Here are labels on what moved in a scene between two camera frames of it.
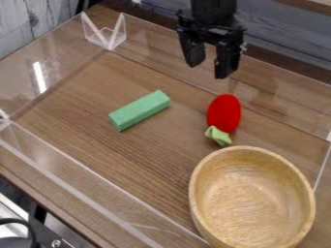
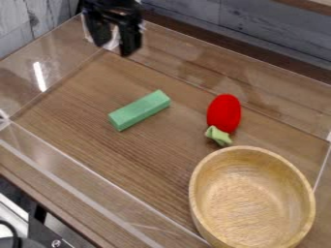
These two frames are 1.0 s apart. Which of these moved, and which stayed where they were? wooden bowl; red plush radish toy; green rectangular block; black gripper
Moved: black gripper
Stayed: red plush radish toy; wooden bowl; green rectangular block
